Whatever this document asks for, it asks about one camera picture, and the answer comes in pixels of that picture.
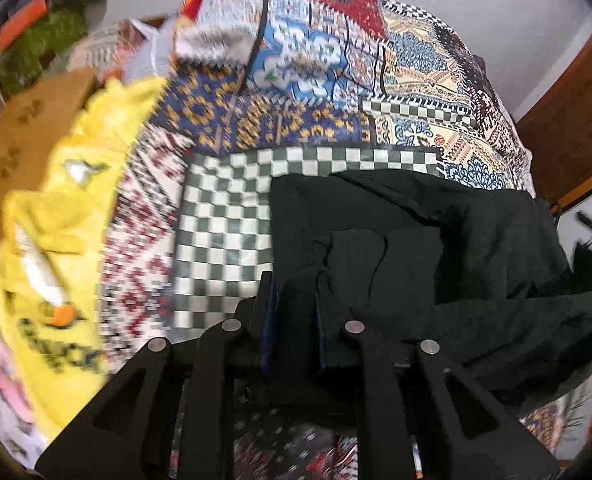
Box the beige striped cloth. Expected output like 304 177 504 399
66 17 177 81

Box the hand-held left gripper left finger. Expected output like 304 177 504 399
34 270 277 480

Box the green patterned cloth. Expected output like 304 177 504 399
0 9 89 98

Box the yellow printed garment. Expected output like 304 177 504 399
0 76 169 441

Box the orange box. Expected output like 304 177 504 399
0 0 50 47

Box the wooden lap table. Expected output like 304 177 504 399
0 67 99 311

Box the patchwork bedspread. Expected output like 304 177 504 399
96 0 577 480

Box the black zip hoodie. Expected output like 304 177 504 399
270 169 592 406

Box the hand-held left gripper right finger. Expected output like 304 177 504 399
317 305 560 480

